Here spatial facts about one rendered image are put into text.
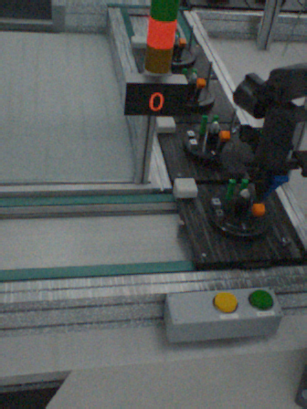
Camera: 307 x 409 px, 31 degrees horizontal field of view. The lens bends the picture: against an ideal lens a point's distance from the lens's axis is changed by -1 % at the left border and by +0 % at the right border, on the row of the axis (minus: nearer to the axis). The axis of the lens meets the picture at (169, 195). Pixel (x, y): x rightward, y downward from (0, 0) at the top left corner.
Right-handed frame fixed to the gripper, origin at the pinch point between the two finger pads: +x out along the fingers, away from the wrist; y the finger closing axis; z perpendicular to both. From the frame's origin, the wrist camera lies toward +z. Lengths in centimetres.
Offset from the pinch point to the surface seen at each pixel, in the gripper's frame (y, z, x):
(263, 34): -41, 113, 17
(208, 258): 9.5, -4.5, 14.3
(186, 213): 11.2, 8.9, 14.0
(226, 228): 4.7, 1.7, 12.2
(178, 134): 7.1, 38.6, 13.4
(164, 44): 18.6, 15.1, -21.3
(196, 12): -17, 124, 13
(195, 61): -6, 79, 13
